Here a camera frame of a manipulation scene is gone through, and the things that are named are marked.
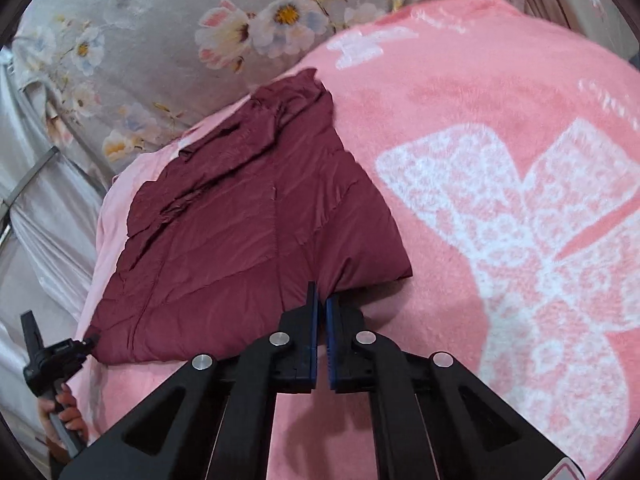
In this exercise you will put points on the person's left hand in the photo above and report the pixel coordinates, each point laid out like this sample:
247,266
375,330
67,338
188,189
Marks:
74,417

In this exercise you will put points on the maroon puffer jacket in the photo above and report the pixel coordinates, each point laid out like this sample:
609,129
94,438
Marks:
250,220

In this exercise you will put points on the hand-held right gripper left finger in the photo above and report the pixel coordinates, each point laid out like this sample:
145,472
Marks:
312,325

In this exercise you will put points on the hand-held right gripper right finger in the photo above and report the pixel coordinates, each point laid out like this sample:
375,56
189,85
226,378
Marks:
331,330

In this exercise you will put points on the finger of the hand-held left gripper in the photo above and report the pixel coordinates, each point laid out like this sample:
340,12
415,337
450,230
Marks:
31,332

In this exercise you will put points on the pink printed blanket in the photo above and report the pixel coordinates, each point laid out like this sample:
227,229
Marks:
500,160

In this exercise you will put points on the grey floral quilt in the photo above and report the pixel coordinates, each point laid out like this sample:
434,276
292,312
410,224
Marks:
150,35

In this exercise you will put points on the silver satin curtain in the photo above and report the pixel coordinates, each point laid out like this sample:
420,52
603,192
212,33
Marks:
45,260

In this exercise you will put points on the white round switch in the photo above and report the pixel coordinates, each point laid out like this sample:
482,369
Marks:
595,2

